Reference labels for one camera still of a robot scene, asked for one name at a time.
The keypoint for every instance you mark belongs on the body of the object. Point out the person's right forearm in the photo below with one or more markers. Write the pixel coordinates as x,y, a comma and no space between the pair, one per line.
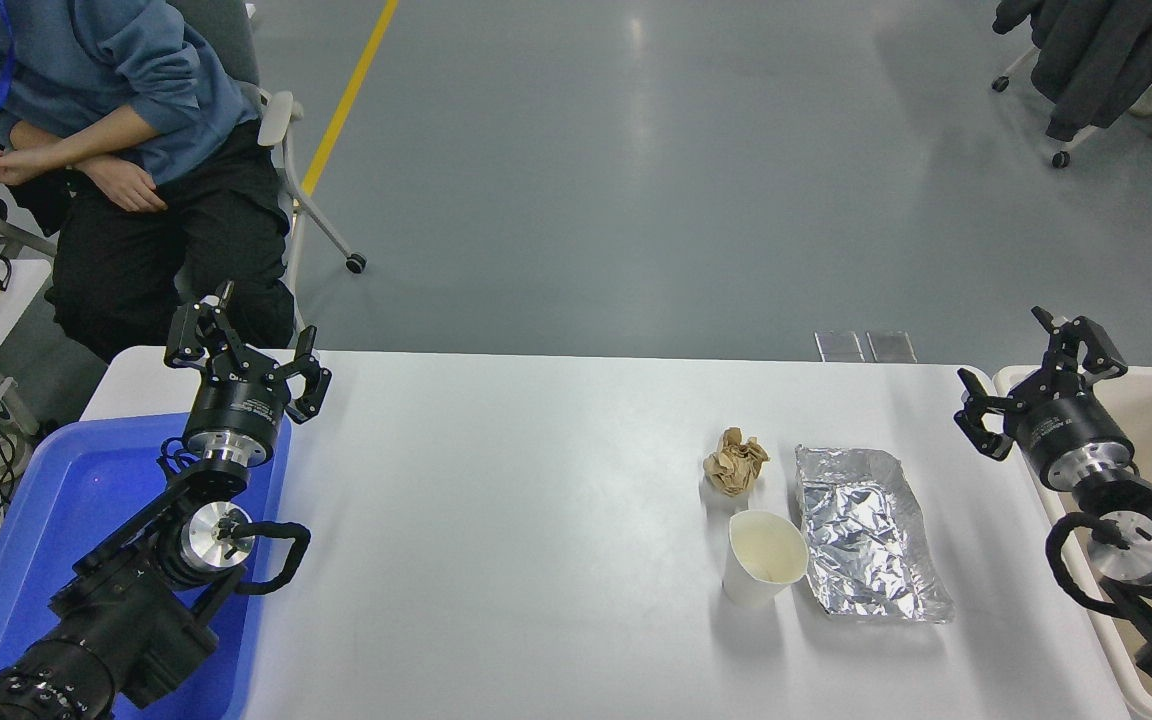
31,135

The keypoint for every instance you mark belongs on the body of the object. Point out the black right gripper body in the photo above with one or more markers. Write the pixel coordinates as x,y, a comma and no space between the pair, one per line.
1071,430

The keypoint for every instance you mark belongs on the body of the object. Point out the dark coat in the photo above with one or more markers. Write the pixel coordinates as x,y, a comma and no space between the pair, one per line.
1106,50

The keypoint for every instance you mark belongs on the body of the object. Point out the crumpled tan paper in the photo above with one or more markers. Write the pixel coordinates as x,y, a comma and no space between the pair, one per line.
736,462

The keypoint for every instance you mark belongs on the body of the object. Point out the person's left forearm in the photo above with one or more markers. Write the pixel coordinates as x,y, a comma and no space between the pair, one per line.
96,140

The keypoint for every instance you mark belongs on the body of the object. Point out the white wheeled chair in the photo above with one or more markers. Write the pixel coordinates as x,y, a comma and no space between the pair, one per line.
1066,145

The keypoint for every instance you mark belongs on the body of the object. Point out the metal floor plate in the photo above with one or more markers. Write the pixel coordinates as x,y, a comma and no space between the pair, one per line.
892,346
840,346

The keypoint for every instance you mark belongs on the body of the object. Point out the white paper cup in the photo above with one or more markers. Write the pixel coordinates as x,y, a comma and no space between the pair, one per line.
751,580

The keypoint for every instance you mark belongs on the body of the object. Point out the person's right hand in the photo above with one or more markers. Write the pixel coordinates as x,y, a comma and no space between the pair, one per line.
126,185

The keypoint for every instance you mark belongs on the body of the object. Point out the blue plastic tray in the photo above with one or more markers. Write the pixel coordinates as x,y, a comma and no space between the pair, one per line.
66,500

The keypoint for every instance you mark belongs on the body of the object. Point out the grey wheeled chair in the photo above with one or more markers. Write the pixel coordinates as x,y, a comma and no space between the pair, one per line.
276,118

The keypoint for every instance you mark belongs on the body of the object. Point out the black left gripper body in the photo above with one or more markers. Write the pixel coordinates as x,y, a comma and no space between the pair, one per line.
236,405

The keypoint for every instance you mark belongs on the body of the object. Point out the person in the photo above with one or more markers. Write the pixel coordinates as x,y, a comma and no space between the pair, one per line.
136,60

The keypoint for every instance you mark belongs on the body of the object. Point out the silver foil tray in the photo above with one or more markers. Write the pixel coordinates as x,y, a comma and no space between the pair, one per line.
861,530

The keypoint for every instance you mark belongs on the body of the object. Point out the person's left hand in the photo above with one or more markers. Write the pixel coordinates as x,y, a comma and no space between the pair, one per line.
8,165

